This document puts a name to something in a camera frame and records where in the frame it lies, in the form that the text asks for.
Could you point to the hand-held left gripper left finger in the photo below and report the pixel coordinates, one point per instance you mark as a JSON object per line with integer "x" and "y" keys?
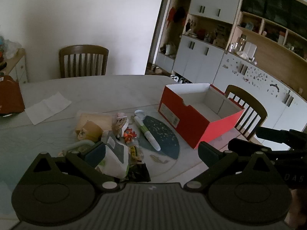
{"x": 96, "y": 153}

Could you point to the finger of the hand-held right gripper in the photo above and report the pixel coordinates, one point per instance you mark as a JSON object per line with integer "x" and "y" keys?
{"x": 251, "y": 145}
{"x": 271, "y": 133}

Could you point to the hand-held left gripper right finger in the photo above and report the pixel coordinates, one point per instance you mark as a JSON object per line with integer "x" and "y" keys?
{"x": 208, "y": 154}

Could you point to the white green plastic bag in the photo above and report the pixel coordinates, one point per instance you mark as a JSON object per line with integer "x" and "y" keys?
{"x": 115, "y": 157}

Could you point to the tan small cardboard box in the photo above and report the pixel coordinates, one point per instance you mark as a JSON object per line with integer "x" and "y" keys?
{"x": 87, "y": 130}

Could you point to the red shoe box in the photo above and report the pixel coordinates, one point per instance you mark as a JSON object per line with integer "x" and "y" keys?
{"x": 184, "y": 115}

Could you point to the person's right forearm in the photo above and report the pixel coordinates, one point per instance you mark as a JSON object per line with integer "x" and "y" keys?
{"x": 299, "y": 210}

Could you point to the wooden slat-back chair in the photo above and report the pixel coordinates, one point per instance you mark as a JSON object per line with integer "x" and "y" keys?
{"x": 251, "y": 115}
{"x": 84, "y": 62}

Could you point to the orange red toy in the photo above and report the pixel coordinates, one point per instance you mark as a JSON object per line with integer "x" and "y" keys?
{"x": 129, "y": 135}

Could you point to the small doll figure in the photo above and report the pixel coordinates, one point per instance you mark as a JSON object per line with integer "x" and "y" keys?
{"x": 120, "y": 123}

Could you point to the yellow strip packet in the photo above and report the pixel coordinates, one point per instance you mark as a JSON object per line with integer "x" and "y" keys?
{"x": 135, "y": 154}

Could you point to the dark green oval placemat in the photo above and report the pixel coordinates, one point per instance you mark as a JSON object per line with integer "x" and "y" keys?
{"x": 165, "y": 136}

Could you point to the black foil packet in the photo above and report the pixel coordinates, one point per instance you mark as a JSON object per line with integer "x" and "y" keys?
{"x": 139, "y": 172}

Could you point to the white green marker pen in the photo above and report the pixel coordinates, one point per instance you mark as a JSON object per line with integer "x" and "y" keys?
{"x": 148, "y": 135}

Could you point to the white paper sheet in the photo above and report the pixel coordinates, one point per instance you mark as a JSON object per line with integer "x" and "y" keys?
{"x": 48, "y": 106}

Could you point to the row of shoes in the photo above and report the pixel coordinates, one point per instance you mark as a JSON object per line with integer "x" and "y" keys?
{"x": 181, "y": 79}

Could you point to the white canisters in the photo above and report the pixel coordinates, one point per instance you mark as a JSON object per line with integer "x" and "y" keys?
{"x": 250, "y": 49}

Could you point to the glass bottles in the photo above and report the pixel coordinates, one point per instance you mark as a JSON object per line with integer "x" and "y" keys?
{"x": 236, "y": 44}

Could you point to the pair of beige slippers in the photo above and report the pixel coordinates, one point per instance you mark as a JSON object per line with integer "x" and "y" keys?
{"x": 157, "y": 69}

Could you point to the red-brown paper bag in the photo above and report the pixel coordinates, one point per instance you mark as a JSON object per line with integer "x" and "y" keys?
{"x": 10, "y": 95}

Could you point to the white tote bag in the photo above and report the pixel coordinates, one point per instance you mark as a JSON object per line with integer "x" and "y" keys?
{"x": 171, "y": 49}

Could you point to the light wooden sideboard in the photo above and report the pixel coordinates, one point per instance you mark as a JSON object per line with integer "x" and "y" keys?
{"x": 18, "y": 68}

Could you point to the clear plastic bags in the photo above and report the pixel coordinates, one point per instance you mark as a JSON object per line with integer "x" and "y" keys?
{"x": 9, "y": 46}

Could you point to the red hanging decoration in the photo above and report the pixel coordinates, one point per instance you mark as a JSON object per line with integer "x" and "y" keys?
{"x": 171, "y": 16}

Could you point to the black hanging bag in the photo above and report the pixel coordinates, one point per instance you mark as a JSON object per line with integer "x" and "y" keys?
{"x": 179, "y": 14}

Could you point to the white wall cabinet unit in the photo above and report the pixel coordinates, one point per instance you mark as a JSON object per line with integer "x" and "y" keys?
{"x": 203, "y": 57}

